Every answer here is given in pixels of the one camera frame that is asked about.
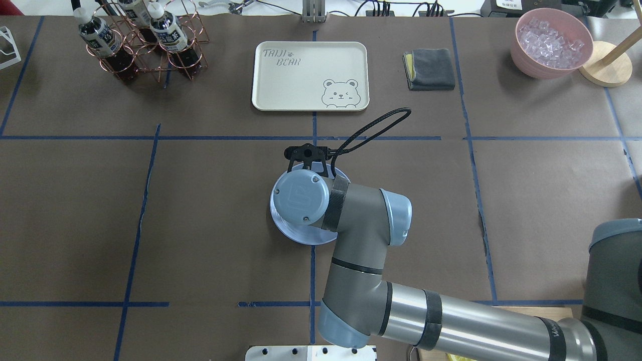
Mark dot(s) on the blue ceramic plate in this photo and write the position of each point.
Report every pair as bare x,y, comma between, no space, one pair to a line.
301,235

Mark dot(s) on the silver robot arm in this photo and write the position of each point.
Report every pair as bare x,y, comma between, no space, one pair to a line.
360,302

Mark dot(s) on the cream plastic tray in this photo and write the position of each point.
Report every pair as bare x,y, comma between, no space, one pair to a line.
310,76

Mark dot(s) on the folded grey cloth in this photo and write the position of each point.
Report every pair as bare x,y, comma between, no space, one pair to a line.
429,70

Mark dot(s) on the clear ice cubes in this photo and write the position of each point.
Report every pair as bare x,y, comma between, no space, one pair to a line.
549,46

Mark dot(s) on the dark sauce bottle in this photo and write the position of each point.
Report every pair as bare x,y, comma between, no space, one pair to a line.
104,43

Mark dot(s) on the pink bowl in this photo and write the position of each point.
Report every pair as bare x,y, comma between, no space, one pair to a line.
566,23

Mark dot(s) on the wooden cutting board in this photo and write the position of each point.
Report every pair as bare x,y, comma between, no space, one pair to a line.
555,313

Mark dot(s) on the white metal rack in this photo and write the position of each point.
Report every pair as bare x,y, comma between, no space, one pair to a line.
9,49

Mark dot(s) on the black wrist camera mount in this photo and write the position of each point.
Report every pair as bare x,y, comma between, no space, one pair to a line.
308,154

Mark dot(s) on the aluminium frame post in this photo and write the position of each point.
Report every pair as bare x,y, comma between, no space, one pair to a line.
314,11

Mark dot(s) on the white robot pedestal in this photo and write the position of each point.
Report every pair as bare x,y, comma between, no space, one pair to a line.
310,352

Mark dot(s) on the copper wire bottle rack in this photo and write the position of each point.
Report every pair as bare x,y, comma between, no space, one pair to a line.
151,58

